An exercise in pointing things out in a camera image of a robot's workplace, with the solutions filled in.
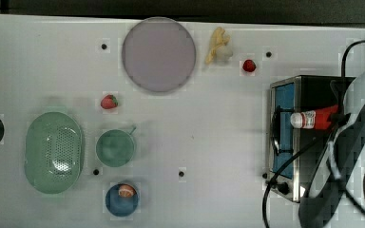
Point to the orange slice toy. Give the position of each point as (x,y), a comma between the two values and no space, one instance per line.
(126,191)

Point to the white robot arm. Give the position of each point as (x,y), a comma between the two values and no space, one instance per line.
(335,198)

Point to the green colander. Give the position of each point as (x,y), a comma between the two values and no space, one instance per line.
(54,153)

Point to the red strawberry near colander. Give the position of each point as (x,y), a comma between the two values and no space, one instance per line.
(109,102)

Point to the blue bowl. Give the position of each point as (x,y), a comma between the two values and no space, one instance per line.
(118,206)

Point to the green metal cup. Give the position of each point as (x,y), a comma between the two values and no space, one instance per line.
(116,147)

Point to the black toaster oven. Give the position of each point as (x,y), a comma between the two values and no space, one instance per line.
(294,153)

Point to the grey round plate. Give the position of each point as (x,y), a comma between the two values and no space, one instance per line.
(159,55)

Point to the red ketchup bottle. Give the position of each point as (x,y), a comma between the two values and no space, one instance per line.
(318,119)

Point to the peeled banana toy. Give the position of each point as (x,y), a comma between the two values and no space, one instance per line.
(218,46)

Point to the red strawberry near oven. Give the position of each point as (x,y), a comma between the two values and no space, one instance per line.
(249,66)

